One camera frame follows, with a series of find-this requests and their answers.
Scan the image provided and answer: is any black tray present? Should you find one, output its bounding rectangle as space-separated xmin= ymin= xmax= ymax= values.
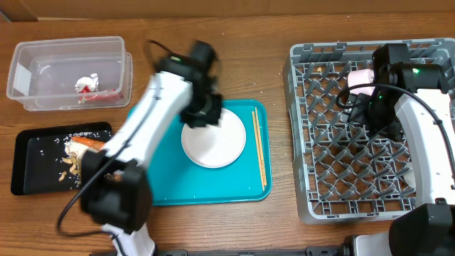
xmin=11 ymin=122 xmax=112 ymax=196

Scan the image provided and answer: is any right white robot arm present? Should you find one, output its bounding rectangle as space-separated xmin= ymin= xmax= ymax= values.
xmin=336 ymin=43 xmax=454 ymax=255

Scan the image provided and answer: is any white bowl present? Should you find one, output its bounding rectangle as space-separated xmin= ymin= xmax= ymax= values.
xmin=347 ymin=69 xmax=375 ymax=96

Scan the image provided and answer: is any wooden chopstick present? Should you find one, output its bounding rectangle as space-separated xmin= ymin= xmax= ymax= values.
xmin=255 ymin=108 xmax=267 ymax=191
xmin=252 ymin=111 xmax=267 ymax=191

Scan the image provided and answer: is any orange carrot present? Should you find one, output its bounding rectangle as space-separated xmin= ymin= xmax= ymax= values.
xmin=72 ymin=137 xmax=105 ymax=151

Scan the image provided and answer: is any teal plastic tray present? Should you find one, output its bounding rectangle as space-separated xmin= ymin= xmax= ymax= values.
xmin=147 ymin=100 xmax=273 ymax=206

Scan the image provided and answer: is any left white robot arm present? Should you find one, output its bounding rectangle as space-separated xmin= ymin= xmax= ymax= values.
xmin=56 ymin=41 xmax=223 ymax=255

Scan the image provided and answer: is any clear plastic bin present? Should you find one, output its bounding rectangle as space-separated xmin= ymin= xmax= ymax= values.
xmin=6 ymin=36 xmax=133 ymax=111

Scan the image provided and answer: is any pile of rice and peanuts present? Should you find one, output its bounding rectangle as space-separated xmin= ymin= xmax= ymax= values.
xmin=38 ymin=132 xmax=107 ymax=188

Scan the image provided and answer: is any white plate with peanuts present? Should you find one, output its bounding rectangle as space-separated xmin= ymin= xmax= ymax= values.
xmin=181 ymin=108 xmax=247 ymax=169

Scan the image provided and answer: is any red foil wrapper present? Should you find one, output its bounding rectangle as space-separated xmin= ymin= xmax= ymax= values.
xmin=75 ymin=73 xmax=117 ymax=104

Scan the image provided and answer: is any grey dish rack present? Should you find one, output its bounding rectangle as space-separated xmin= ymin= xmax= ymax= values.
xmin=284 ymin=38 xmax=454 ymax=224

